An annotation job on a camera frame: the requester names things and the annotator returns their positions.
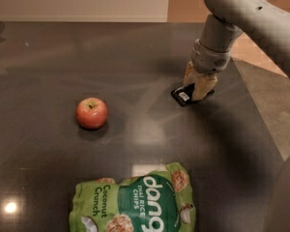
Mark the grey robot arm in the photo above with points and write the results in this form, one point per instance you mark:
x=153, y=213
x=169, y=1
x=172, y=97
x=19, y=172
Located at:
x=269, y=27

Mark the black rxbar chocolate bar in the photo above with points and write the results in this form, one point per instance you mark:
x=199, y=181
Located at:
x=183, y=95

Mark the red apple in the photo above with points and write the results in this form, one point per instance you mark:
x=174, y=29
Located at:
x=91, y=113

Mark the green dang rice chips bag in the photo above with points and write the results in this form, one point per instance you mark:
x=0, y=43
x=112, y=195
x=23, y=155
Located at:
x=159, y=201

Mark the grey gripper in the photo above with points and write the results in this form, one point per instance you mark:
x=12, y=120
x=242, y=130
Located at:
x=210, y=61

